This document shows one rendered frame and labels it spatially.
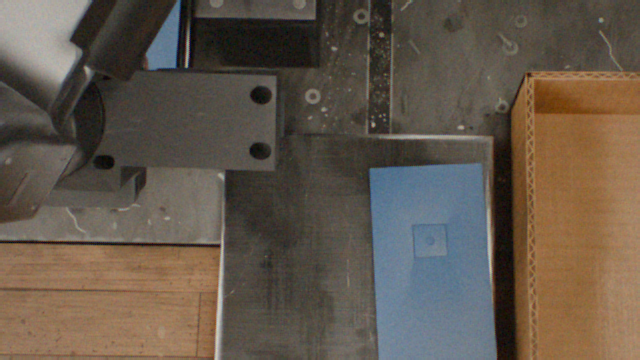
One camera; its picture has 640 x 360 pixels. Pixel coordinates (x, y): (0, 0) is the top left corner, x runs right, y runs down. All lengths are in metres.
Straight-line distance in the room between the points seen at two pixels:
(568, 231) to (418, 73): 0.14
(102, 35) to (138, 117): 0.07
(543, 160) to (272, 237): 0.18
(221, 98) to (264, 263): 0.23
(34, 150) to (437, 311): 0.36
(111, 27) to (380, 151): 0.32
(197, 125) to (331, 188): 0.23
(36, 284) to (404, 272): 0.23
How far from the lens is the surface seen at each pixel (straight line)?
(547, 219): 0.78
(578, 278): 0.78
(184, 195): 0.79
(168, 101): 0.55
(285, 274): 0.75
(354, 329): 0.75
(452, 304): 0.75
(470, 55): 0.81
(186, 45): 0.72
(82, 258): 0.79
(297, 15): 0.73
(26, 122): 0.44
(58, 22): 0.47
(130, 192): 0.61
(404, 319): 0.74
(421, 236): 0.75
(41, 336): 0.79
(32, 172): 0.46
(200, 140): 0.55
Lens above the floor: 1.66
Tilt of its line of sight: 75 degrees down
